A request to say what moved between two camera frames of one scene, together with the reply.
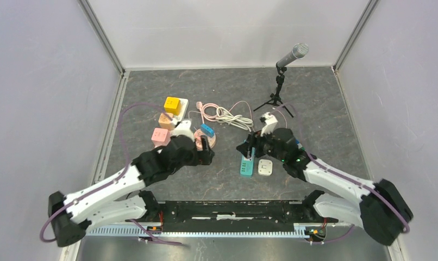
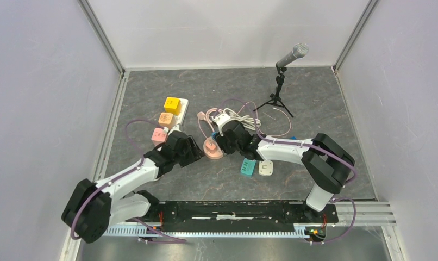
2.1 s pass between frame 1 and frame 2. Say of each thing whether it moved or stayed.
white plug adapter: stayed
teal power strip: stayed
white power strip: stayed
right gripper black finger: moved
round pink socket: moved
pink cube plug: stayed
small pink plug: moved
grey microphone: stayed
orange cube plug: stayed
